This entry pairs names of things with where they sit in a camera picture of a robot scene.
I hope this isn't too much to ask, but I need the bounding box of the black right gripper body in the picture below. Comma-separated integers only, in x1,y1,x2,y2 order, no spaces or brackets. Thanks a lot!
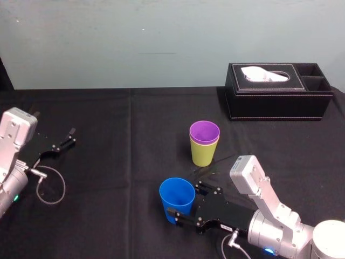
193,188,256,235

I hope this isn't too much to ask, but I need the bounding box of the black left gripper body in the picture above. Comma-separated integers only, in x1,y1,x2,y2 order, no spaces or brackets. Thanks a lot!
18,128,59,170

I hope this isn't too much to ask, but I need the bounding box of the blue plastic cup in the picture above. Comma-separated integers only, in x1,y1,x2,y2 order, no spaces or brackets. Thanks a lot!
158,177,196,225

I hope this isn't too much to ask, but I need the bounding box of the green plastic cup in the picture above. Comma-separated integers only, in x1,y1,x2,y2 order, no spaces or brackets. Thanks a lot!
190,136,219,167

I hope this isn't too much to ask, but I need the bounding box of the black table cloth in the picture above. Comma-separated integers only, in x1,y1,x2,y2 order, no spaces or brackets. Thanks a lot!
0,86,345,259

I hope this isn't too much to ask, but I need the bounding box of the purple plastic cup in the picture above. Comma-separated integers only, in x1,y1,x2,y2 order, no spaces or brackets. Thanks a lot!
189,120,220,145

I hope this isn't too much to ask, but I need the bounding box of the black leather tissue box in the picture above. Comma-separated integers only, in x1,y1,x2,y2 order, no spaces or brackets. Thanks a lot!
224,62,335,122

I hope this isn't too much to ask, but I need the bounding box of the white paper tissue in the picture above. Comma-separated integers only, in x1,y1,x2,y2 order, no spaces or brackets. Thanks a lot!
240,66,291,82

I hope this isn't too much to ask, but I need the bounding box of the thin grey right gripper cable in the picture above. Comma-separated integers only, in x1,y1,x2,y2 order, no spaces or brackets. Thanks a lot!
220,228,253,259

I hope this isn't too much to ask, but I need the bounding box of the thin grey gripper cable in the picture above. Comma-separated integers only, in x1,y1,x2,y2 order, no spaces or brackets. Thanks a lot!
28,165,67,205
220,228,253,259

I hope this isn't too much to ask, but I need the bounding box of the thin grey left gripper cable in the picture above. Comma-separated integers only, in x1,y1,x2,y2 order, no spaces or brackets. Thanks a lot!
28,165,67,205

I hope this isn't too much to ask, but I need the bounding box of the dark panel at wall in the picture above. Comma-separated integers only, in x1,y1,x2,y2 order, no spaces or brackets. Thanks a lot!
0,56,15,91

